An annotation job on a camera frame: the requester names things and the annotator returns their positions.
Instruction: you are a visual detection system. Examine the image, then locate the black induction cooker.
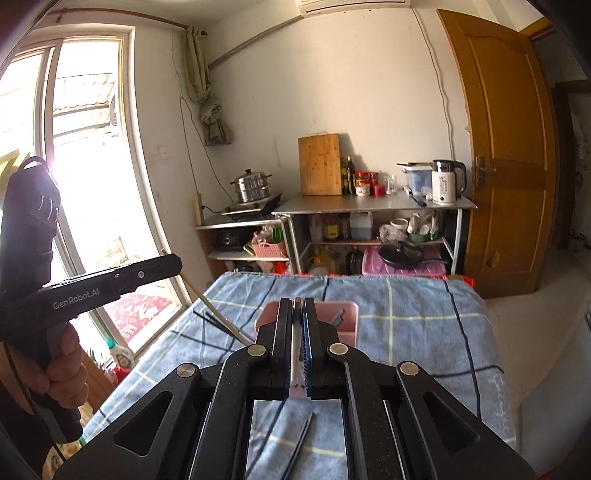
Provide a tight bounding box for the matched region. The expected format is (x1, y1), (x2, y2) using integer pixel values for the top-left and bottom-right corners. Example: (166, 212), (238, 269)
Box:
(223, 191), (283, 217)

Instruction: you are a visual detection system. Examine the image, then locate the yellow oil bottle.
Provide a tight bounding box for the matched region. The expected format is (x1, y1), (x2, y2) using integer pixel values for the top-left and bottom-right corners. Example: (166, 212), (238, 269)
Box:
(307, 244), (345, 277)

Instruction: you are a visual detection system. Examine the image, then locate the low metal shelf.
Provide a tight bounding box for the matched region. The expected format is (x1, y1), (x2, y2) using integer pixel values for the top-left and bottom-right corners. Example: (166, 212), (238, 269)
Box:
(194, 216), (291, 278)

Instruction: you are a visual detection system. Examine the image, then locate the pink storage box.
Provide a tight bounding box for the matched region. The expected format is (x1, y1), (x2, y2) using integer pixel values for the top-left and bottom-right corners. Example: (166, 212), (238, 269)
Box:
(362, 247), (451, 278)

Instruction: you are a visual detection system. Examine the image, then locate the hanging grey cloth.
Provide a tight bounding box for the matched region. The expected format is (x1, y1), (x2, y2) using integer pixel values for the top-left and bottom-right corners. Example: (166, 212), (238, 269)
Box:
(200, 99), (232, 146)

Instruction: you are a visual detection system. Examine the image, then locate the bamboo cutting board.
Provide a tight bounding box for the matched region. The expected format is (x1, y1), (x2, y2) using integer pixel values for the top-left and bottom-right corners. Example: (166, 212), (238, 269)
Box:
(298, 134), (342, 197)

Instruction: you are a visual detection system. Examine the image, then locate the silver metal chopstick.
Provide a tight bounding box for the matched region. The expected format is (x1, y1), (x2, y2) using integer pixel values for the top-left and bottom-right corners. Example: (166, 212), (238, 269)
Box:
(288, 296), (309, 398)

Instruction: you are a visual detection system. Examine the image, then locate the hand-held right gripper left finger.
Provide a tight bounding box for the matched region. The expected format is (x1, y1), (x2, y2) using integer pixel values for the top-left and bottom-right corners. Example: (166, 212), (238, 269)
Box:
(53, 299), (296, 480)

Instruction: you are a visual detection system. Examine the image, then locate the white plastic jug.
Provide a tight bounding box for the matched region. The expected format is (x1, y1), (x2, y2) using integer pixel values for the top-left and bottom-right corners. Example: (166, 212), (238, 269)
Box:
(349, 211), (374, 241)

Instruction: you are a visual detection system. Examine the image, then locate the person's left hand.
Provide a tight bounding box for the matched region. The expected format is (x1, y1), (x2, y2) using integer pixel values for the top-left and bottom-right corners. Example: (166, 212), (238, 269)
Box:
(44, 324), (89, 409)

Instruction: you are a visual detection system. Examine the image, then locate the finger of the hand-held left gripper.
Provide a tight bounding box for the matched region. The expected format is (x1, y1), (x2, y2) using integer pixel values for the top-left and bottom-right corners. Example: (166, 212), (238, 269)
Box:
(104, 254), (183, 304)

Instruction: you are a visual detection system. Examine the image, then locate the curtain rod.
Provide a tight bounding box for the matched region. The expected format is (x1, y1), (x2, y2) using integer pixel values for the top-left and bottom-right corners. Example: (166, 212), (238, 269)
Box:
(48, 11), (206, 35)

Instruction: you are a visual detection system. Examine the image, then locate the water filter pitcher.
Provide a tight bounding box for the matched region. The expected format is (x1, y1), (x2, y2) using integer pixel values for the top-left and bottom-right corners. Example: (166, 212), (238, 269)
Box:
(399, 161), (435, 197)

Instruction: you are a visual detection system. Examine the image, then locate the person's left forearm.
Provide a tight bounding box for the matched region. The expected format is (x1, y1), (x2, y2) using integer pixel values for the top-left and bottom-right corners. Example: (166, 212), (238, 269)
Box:
(0, 383), (61, 480)

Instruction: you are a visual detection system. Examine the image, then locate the white wall cable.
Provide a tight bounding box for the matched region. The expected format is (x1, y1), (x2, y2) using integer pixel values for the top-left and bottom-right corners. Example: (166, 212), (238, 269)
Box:
(409, 7), (469, 162)

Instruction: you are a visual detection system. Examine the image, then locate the pile of white dishes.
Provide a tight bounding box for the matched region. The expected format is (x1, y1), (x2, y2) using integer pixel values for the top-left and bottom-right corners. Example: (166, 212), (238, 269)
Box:
(390, 210), (441, 243)

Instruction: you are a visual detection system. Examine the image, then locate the pink plastic basket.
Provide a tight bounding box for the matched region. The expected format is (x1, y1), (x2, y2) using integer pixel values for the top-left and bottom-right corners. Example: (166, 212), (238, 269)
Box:
(255, 299), (359, 348)

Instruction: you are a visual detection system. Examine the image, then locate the large window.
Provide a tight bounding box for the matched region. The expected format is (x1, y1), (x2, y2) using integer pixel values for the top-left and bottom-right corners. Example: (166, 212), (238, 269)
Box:
(0, 34), (195, 352)

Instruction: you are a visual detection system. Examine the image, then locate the white air conditioner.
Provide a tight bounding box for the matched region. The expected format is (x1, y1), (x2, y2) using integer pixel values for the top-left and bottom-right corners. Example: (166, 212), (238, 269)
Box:
(295, 0), (411, 18)

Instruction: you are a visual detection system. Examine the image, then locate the blue plaid bed sheet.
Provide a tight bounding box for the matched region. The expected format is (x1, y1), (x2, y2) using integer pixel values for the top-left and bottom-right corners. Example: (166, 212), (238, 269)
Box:
(81, 271), (518, 480)

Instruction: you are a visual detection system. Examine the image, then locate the metal kitchen table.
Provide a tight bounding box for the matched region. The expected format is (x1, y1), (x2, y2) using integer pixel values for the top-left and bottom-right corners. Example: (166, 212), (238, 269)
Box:
(272, 194), (478, 278)

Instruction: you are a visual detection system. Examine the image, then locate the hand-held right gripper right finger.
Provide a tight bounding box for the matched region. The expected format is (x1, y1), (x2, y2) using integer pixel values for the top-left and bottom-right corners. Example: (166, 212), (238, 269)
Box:
(299, 298), (536, 480)

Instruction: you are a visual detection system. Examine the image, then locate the black cooking pot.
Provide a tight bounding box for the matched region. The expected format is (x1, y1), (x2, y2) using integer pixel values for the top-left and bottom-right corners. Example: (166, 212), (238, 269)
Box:
(213, 230), (245, 252)

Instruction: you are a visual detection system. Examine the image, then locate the metal door handle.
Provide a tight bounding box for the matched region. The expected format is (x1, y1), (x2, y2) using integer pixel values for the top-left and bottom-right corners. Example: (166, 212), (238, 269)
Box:
(475, 156), (497, 189)

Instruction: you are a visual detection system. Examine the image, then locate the black frying pan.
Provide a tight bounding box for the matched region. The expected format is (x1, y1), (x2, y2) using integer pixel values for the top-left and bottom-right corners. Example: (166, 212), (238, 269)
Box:
(379, 240), (448, 271)

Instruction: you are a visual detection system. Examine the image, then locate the pink woven basket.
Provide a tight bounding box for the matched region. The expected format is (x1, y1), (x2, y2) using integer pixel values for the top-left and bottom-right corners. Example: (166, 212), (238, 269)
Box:
(252, 240), (287, 259)

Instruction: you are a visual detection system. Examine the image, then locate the steel steamer pot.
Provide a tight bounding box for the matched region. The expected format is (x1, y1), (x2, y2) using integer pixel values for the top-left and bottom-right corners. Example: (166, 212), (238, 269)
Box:
(231, 168), (272, 204)

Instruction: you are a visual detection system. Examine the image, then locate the green tied curtain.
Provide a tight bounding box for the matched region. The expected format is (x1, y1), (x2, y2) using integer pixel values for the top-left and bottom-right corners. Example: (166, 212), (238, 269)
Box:
(185, 25), (212, 103)

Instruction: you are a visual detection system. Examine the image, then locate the white electric kettle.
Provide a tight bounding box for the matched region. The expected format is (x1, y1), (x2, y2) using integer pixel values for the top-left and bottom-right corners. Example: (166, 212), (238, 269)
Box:
(431, 159), (467, 206)

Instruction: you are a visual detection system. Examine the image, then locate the wooden door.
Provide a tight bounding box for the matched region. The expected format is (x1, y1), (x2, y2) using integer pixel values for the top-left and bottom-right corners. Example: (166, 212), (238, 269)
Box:
(436, 9), (561, 294)

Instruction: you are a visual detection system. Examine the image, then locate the long wooden stick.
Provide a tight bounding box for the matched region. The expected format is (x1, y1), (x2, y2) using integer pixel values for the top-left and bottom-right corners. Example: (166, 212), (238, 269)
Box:
(178, 270), (252, 346)

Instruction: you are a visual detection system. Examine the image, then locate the red patterned rug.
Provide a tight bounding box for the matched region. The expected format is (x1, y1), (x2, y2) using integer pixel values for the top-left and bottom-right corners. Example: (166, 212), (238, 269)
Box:
(104, 291), (171, 342)

